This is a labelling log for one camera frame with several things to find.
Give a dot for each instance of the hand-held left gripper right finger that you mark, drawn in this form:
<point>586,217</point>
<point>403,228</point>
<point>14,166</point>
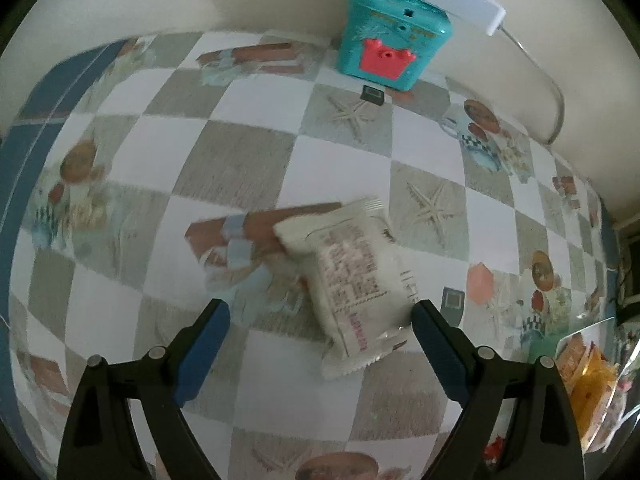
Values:
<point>440,355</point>

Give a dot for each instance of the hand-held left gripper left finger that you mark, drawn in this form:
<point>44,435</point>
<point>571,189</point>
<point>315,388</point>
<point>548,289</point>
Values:
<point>205,350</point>

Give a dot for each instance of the pink and white snack packet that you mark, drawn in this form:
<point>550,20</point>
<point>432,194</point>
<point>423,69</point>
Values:
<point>350,285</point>

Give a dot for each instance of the yellow cake packet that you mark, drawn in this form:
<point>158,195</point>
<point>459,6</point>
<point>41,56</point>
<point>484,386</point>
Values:
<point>590,385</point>

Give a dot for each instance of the checkered tablecloth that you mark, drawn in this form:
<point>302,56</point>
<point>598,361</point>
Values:
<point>250,160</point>

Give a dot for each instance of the teal toy box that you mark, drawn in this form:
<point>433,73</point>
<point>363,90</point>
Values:
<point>390,25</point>

